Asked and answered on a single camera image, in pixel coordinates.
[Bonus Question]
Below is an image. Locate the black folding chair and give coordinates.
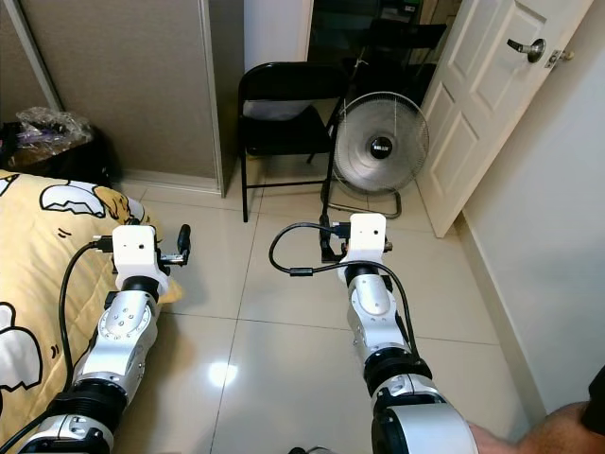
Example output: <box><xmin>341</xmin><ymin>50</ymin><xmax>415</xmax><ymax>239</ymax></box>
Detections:
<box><xmin>236</xmin><ymin>62</ymin><xmax>351</xmax><ymax>223</ymax></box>

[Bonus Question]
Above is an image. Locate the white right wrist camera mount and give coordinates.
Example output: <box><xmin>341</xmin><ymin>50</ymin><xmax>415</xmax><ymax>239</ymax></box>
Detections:
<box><xmin>338</xmin><ymin>213</ymin><xmax>390</xmax><ymax>271</ymax></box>

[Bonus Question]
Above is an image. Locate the clear crumpled plastic bag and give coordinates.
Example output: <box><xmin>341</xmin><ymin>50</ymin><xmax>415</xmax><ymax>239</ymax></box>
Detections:
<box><xmin>14</xmin><ymin>107</ymin><xmax>94</xmax><ymax>157</ymax></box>

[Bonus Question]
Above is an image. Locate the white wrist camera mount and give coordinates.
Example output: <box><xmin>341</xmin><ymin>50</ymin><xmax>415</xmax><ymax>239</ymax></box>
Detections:
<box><xmin>112</xmin><ymin>225</ymin><xmax>166</xmax><ymax>294</ymax></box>
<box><xmin>338</xmin><ymin>213</ymin><xmax>390</xmax><ymax>271</ymax></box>

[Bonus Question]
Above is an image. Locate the white panel door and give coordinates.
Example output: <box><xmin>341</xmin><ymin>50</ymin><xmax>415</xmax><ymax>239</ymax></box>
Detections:
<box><xmin>416</xmin><ymin>0</ymin><xmax>605</xmax><ymax>237</ymax></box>

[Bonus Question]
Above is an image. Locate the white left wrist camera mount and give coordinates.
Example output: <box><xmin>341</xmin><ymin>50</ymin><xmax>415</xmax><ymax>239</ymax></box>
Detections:
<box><xmin>112</xmin><ymin>225</ymin><xmax>166</xmax><ymax>294</ymax></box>

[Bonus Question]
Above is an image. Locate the person's bare leg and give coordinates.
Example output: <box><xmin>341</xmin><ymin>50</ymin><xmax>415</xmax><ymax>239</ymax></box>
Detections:
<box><xmin>473</xmin><ymin>402</ymin><xmax>605</xmax><ymax>454</ymax></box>

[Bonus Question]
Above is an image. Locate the black fabric bag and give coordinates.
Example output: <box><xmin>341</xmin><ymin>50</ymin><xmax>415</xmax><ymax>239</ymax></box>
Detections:
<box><xmin>0</xmin><ymin>123</ymin><xmax>119</xmax><ymax>187</ymax></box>

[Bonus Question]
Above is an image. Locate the dark metal door handle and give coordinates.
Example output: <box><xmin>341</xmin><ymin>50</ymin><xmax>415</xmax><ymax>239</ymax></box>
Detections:
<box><xmin>507</xmin><ymin>38</ymin><xmax>547</xmax><ymax>64</ymax></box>

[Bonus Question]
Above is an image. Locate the grey round floor fan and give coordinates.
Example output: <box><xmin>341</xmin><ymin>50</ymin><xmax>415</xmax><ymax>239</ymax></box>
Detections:
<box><xmin>326</xmin><ymin>91</ymin><xmax>431</xmax><ymax>220</ymax></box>

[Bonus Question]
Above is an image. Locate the yellow cartoon egg blanket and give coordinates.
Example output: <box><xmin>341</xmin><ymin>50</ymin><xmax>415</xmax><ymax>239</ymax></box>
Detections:
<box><xmin>0</xmin><ymin>170</ymin><xmax>185</xmax><ymax>445</ymax></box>

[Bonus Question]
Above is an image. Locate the grey panel wardrobe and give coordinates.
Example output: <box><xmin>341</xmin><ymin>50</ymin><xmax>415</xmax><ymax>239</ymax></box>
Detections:
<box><xmin>0</xmin><ymin>0</ymin><xmax>242</xmax><ymax>195</ymax></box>

